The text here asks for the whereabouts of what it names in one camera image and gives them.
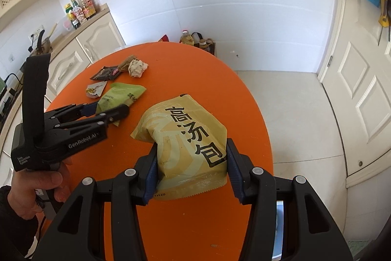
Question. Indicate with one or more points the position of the left hand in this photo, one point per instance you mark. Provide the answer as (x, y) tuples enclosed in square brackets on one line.
[(22, 196)]

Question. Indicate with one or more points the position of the small white wrapper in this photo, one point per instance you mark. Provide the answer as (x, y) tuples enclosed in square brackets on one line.
[(95, 90)]

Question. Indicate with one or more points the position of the white panel door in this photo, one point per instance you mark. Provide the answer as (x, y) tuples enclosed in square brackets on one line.
[(356, 77)]

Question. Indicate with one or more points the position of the wall power socket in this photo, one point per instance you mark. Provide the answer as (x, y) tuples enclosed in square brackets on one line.
[(34, 35)]

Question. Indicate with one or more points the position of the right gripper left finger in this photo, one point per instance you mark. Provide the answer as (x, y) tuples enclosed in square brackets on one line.
[(77, 231)]

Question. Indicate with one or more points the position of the yellow cloth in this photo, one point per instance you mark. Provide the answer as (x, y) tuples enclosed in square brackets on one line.
[(383, 19)]

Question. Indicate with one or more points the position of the crumpled white tissue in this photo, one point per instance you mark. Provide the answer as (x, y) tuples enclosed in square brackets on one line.
[(137, 68)]

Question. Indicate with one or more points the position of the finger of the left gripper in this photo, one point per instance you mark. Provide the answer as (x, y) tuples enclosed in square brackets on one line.
[(71, 112), (86, 128)]

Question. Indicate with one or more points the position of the cream lower cabinet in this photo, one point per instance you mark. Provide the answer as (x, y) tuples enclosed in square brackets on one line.
[(71, 55)]

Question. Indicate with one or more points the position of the red packet on floor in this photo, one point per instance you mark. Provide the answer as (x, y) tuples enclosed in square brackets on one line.
[(164, 38)]

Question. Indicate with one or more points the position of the dark brown sauce bottle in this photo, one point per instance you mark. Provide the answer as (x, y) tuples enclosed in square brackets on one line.
[(90, 8)]

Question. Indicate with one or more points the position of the light blue trash bin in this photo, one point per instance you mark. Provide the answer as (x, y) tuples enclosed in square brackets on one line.
[(279, 232)]

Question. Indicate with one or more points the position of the dark snack wrapper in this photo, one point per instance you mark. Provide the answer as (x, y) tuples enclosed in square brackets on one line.
[(107, 74)]

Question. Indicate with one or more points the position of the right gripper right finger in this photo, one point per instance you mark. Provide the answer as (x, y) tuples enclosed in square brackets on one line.
[(310, 232)]

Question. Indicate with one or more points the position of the yellow soup packet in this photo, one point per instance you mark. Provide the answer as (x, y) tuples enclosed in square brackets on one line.
[(191, 147)]

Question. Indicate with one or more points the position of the green snack wrapper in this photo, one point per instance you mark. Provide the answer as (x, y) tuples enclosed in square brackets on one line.
[(118, 94)]

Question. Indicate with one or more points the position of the red label sauce bottle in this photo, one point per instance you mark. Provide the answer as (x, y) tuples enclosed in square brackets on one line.
[(78, 11)]

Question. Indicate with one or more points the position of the oil bottle on floor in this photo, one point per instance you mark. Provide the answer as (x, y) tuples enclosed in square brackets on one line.
[(186, 38)]

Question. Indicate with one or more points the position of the orange round table cover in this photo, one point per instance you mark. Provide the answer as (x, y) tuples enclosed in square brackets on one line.
[(208, 226)]

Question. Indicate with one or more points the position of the steel wok pan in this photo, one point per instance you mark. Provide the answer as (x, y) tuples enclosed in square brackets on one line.
[(43, 45)]

